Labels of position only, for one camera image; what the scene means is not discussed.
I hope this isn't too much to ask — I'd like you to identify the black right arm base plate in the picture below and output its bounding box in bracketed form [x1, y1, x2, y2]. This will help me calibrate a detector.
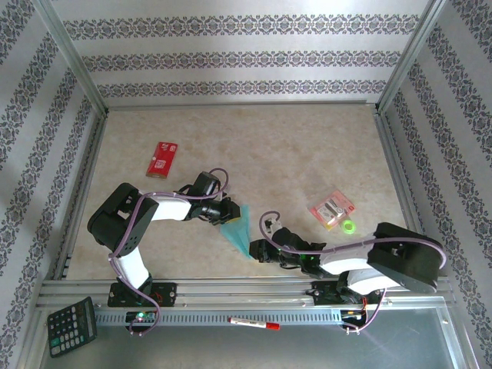
[311, 279, 383, 307]

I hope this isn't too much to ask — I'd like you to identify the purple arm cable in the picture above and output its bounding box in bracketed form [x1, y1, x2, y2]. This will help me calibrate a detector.
[258, 209, 448, 334]
[108, 168, 231, 337]

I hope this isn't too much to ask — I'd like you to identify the small circuit board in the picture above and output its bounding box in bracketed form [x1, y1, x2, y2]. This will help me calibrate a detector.
[125, 310, 158, 324]
[340, 308, 369, 322]

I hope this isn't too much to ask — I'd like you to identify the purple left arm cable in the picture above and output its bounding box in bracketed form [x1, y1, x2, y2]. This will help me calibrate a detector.
[108, 168, 231, 337]

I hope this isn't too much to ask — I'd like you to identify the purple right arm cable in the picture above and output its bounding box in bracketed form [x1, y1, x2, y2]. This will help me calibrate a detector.
[258, 209, 448, 334]

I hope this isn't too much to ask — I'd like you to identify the pink blister pack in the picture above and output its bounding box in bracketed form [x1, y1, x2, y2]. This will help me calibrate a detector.
[310, 190, 357, 232]

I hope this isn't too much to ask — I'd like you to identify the long aluminium frame rail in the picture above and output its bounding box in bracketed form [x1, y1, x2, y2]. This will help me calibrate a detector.
[104, 99, 380, 112]

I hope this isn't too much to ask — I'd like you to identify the black desk calculator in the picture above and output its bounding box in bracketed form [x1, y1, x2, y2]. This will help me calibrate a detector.
[46, 296, 98, 359]

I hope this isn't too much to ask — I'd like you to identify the grey metal sheet shelf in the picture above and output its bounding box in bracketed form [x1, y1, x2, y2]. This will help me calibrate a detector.
[38, 306, 468, 369]

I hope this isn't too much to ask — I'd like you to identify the aluminium frame post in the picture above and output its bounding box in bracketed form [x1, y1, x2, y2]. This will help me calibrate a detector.
[376, 0, 451, 115]
[32, 0, 110, 115]

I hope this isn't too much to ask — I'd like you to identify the aluminium mounting rail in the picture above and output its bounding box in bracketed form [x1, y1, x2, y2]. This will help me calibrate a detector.
[36, 277, 457, 309]

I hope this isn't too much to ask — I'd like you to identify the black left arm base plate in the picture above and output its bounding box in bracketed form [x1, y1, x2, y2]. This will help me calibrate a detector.
[108, 281, 179, 308]

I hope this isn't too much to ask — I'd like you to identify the aluminium side frame rail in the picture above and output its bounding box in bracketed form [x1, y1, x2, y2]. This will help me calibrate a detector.
[373, 109, 440, 278]
[52, 111, 109, 281]

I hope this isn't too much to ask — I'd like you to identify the red snack packet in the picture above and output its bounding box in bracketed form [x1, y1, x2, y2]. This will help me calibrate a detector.
[145, 141, 179, 180]

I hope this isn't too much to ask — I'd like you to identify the white marker with red cap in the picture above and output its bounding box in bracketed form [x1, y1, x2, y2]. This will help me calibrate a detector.
[227, 315, 281, 332]

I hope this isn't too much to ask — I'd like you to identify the grey slotted cable duct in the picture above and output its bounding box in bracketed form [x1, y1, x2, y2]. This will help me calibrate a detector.
[93, 309, 344, 327]

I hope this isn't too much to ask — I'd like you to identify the light blue paper sheet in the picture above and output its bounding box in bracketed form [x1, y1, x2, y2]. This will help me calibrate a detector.
[219, 204, 253, 261]

